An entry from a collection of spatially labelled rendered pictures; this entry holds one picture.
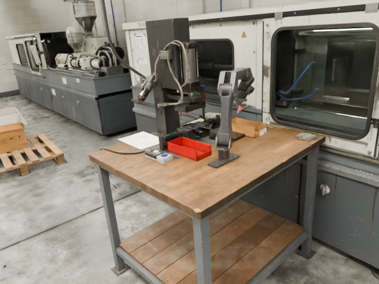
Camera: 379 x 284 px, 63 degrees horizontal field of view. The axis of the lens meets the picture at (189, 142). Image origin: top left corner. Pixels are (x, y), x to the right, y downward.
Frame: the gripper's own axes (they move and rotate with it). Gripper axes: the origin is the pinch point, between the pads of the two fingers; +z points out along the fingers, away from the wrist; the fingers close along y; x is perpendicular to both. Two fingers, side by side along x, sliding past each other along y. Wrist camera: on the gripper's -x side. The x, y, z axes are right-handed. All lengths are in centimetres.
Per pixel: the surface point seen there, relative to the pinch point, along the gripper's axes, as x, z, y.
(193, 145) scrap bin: 30.0, 18.7, -3.1
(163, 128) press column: 21, 37, 30
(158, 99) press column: 22, 20, 43
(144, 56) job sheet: -57, 65, 156
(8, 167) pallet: 76, 228, 198
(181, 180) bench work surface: 62, 9, -25
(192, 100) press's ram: 19.5, 2.7, 17.4
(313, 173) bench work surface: -29, 17, -58
